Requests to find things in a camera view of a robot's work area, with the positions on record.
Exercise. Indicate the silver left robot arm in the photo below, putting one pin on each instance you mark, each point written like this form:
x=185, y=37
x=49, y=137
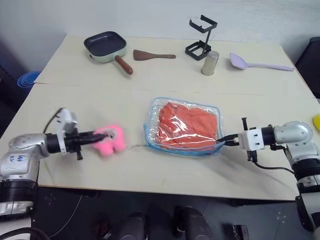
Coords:
x=22, y=150

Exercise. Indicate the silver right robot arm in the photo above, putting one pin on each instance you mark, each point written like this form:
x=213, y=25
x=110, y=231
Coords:
x=295, y=135

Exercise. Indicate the dark rounded shape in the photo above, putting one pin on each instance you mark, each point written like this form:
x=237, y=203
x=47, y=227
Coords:
x=132, y=226
x=191, y=222

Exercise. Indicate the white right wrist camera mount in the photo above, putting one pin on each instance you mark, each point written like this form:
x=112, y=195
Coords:
x=251, y=138

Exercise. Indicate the silver metal cup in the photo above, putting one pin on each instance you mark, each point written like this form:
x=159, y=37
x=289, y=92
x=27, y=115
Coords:
x=210, y=62

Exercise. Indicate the lilac plastic spoon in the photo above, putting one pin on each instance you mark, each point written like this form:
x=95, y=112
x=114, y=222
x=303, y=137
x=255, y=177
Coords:
x=237, y=61

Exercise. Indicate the orange cloth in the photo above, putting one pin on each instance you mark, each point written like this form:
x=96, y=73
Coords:
x=190, y=122

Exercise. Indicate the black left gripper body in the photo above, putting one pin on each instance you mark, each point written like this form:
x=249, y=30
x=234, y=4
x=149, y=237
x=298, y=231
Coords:
x=72, y=143

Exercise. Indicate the pink plush toy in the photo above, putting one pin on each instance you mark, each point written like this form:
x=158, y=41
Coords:
x=110, y=146

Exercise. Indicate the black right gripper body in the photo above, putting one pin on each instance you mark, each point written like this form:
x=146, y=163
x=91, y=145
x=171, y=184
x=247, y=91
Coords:
x=235, y=141

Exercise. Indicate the green square frying pan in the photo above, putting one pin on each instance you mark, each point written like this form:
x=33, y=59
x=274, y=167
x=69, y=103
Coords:
x=105, y=46

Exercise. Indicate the brown wooden spatula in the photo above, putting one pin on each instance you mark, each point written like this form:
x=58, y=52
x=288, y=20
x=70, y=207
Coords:
x=142, y=55

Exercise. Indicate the clear plastic zip pouch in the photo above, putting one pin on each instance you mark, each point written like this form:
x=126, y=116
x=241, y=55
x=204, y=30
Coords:
x=152, y=120

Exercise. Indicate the blue stacked bowls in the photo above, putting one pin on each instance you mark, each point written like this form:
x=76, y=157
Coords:
x=27, y=80

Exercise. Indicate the black box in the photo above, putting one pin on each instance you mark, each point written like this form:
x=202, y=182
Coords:
x=308, y=65

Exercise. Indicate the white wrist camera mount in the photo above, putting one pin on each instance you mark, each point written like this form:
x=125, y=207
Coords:
x=66, y=120
x=251, y=138

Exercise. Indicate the yellow object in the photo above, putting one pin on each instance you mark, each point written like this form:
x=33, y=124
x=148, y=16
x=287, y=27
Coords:
x=316, y=122

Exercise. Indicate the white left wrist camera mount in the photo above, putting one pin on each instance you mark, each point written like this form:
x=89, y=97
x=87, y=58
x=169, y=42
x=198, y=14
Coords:
x=66, y=120

